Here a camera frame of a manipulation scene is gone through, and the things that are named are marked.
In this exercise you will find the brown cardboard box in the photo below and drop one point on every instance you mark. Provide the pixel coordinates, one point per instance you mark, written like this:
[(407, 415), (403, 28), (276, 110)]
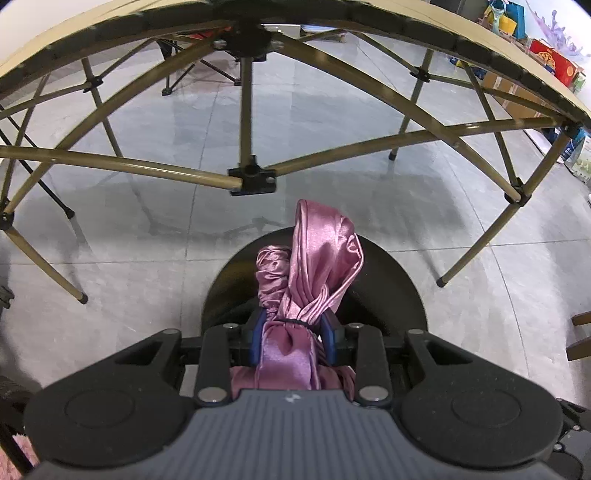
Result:
[(515, 110)]

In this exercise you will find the pink satin pouch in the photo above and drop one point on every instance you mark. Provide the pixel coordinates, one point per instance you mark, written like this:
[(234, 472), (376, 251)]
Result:
[(296, 285)]

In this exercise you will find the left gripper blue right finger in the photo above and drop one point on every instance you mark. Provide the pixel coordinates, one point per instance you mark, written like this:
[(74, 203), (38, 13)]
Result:
[(328, 337)]

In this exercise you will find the purple feather decoration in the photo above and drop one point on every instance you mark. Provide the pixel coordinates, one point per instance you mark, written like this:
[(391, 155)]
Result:
[(555, 35)]

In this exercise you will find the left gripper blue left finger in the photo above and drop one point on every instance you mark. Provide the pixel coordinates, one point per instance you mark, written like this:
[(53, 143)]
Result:
[(256, 324)]

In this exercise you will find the red gift box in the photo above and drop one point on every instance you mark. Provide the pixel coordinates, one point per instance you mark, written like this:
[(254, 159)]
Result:
[(561, 67)]

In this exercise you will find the pink fluffy rug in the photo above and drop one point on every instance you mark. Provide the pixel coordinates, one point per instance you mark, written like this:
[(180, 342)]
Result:
[(7, 469)]

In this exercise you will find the tan folding slat table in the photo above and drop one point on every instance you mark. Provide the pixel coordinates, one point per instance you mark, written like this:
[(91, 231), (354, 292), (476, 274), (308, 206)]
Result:
[(133, 233)]

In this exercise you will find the black folding chair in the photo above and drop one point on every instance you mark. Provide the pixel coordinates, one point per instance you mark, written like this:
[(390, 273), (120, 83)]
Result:
[(171, 45)]

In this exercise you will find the black camera tripod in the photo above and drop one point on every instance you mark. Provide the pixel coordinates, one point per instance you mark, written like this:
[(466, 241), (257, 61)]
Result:
[(70, 214)]

